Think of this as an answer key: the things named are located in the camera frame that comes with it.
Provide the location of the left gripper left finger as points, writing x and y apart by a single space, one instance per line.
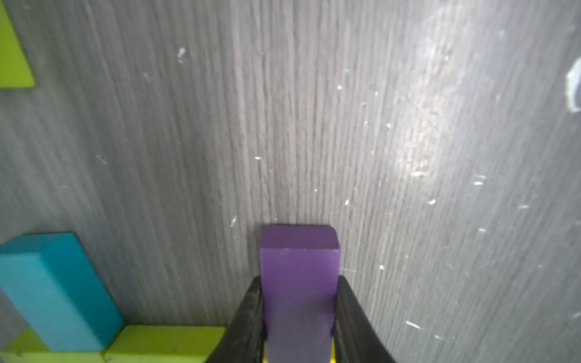
243 341

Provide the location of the purple block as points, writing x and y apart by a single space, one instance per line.
300 267

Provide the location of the yellow block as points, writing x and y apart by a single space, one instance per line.
333 352

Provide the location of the lime block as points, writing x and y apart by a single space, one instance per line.
28 348
15 70
156 343

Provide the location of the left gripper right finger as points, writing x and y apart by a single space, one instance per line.
355 340

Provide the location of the lime block top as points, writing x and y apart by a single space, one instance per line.
15 70

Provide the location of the teal block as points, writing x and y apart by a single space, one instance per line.
51 282

